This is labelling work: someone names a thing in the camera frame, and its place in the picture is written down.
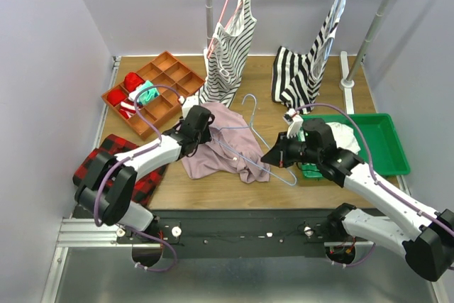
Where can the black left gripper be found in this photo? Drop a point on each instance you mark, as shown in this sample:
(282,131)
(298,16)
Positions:
(204,133)

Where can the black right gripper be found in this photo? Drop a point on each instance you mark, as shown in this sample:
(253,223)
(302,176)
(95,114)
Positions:
(278,155)

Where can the mauve tank top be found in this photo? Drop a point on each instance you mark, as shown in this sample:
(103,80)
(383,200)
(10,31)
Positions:
(212,157)

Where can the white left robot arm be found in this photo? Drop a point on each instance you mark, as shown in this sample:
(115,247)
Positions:
(106,190)

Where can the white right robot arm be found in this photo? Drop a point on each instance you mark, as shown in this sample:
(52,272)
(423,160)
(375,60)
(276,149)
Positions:
(415,231)

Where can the thin striped white tank top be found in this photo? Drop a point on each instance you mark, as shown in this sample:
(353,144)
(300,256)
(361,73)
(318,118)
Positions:
(227,56)

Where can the wide striped black white top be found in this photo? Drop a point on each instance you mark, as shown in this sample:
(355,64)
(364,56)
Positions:
(297,78)

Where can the teal and white sock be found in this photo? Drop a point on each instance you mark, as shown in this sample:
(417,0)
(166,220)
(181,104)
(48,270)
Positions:
(147,94)

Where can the red white striped sock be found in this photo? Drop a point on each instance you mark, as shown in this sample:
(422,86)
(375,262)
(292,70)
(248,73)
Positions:
(127,109)

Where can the white garment in tray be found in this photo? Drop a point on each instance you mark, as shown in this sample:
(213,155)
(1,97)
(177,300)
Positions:
(344,137)

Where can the red black plaid shirt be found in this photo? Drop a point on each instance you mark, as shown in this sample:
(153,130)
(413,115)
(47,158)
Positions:
(112,144)

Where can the red sock rolled back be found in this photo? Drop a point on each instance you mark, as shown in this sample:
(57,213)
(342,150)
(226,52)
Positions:
(132,81)

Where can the red sock rolled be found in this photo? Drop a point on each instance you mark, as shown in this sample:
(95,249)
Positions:
(132,81)
(116,96)

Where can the red sock rolled front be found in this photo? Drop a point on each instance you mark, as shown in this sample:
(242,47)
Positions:
(116,96)

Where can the green plastic tray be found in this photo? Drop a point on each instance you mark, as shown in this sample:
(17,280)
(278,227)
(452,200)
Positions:
(375,133)

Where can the grey left rack pole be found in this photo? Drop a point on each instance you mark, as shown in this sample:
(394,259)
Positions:
(209,26)

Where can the grey rack pole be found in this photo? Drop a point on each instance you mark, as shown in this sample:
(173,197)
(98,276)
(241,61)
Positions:
(209,26)
(370,35)

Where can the grey right rack pole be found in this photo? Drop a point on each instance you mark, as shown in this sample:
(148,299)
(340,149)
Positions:
(370,35)

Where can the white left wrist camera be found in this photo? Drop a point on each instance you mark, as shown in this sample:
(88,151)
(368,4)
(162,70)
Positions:
(187,103)

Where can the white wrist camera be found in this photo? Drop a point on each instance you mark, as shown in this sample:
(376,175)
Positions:
(187,103)
(294,121)

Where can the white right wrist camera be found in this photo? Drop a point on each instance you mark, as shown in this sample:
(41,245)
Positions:
(294,121)

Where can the white rack base rail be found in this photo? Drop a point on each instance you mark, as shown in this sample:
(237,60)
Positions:
(346,85)

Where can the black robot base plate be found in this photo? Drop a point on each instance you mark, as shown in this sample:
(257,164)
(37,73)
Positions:
(255,233)

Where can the aluminium frame rail left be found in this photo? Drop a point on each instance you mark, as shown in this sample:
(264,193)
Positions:
(74,233)

